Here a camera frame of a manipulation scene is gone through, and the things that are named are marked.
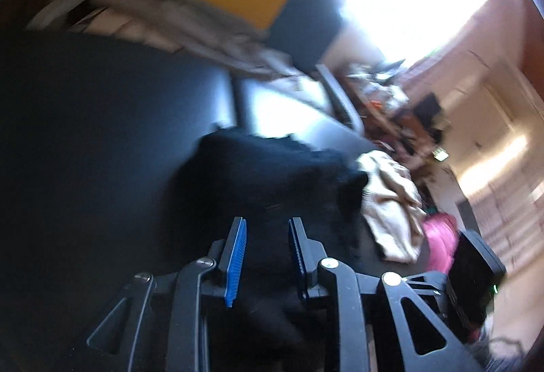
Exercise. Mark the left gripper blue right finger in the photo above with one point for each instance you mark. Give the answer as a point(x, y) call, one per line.
point(306, 255)

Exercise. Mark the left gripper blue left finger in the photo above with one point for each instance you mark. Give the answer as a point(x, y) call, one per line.
point(231, 260)

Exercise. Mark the black knit sweater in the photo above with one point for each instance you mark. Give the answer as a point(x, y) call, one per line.
point(266, 181)

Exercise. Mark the beige garment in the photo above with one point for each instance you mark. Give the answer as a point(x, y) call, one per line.
point(392, 207)

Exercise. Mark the grey hoodie on chair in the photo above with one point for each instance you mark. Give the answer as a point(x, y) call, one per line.
point(208, 32)

